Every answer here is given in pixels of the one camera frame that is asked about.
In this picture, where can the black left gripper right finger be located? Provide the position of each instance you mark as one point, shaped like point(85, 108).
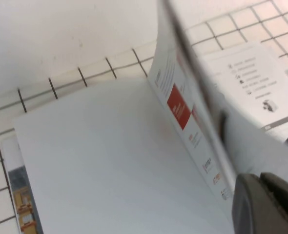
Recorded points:
point(283, 195)

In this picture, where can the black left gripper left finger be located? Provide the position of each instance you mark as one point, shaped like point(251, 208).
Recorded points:
point(249, 207)

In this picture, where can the white black-grid tablecloth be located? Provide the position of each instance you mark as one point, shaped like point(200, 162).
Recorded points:
point(48, 92)

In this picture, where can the white brochure book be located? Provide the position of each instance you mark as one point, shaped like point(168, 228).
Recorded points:
point(109, 151)

